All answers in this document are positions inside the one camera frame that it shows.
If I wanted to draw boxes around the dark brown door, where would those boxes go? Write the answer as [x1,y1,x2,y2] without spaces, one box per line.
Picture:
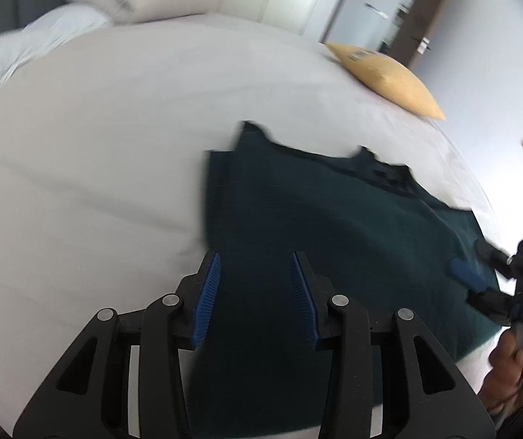
[387,0,461,71]

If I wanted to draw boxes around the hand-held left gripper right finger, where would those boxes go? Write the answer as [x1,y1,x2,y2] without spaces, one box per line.
[289,251,497,439]

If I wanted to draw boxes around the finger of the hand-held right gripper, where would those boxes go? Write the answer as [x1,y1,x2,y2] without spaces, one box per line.
[448,258,516,323]
[474,240,515,279]

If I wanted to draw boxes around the dark green sweater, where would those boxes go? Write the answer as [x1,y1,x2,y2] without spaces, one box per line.
[188,120,502,439]

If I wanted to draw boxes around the person's right hand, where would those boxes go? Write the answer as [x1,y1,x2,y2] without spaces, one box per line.
[478,328,523,411]

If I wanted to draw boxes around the bed with white sheet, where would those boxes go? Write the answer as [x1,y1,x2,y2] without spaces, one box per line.
[0,11,502,439]

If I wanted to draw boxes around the yellow pillow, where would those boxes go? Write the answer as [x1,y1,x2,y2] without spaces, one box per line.
[324,42,446,122]

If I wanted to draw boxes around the white duvet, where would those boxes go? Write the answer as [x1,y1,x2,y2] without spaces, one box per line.
[0,2,111,106]

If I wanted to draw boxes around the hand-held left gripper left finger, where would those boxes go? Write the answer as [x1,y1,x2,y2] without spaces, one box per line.
[13,250,222,439]

